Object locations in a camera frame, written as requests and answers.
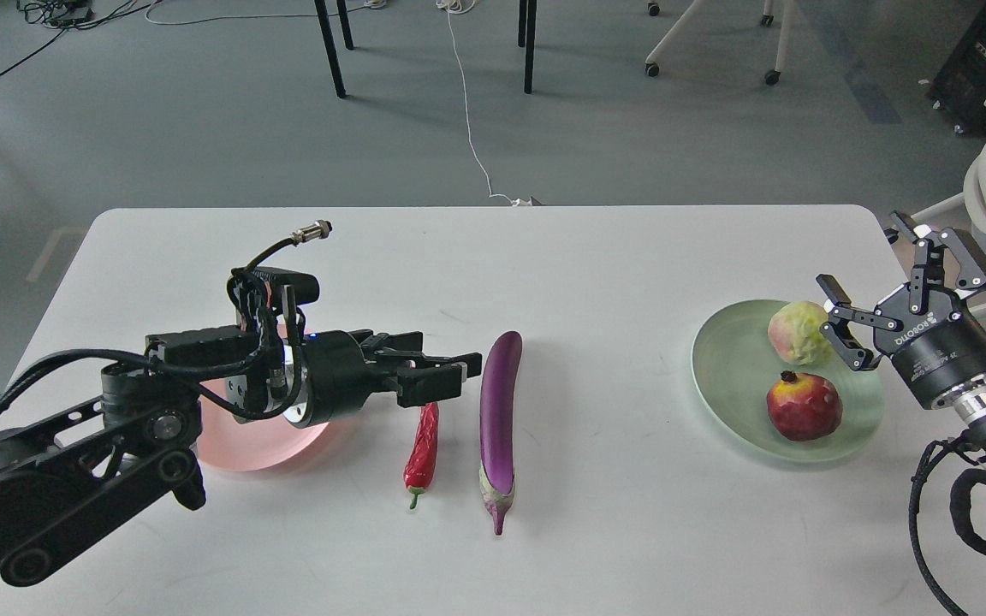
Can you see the white rolling chair base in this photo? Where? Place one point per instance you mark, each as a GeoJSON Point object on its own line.
{"type": "Point", "coordinates": [683, 42]}

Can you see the pink plate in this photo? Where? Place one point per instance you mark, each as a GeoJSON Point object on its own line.
{"type": "Point", "coordinates": [270, 445]}

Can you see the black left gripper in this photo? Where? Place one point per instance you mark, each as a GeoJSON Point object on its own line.
{"type": "Point", "coordinates": [339, 370]}

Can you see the green yellow round fruit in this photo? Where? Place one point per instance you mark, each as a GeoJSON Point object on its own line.
{"type": "Point", "coordinates": [795, 332]}

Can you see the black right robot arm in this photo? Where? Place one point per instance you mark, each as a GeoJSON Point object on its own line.
{"type": "Point", "coordinates": [967, 495]}

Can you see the black table legs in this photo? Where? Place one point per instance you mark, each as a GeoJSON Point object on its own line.
{"type": "Point", "coordinates": [526, 39]}
{"type": "Point", "coordinates": [330, 44]}

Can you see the red chili pepper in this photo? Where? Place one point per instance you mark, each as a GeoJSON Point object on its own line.
{"type": "Point", "coordinates": [420, 468]}

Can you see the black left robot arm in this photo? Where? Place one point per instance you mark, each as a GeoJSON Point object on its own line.
{"type": "Point", "coordinates": [69, 480]}

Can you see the red pomegranate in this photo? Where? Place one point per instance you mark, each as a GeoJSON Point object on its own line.
{"type": "Point", "coordinates": [804, 406]}

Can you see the purple eggplant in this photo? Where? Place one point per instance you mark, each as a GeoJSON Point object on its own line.
{"type": "Point", "coordinates": [496, 472]}

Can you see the black table legs left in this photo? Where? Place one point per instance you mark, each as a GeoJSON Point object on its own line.
{"type": "Point", "coordinates": [330, 44]}

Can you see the green plate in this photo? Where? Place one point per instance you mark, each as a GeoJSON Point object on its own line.
{"type": "Point", "coordinates": [734, 366]}

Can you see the black table legs right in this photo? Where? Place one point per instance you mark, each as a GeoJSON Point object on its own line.
{"type": "Point", "coordinates": [526, 39]}

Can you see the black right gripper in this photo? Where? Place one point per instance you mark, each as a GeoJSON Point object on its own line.
{"type": "Point", "coordinates": [925, 328]}

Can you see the black equipment case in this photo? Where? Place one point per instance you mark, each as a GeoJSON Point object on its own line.
{"type": "Point", "coordinates": [959, 89]}

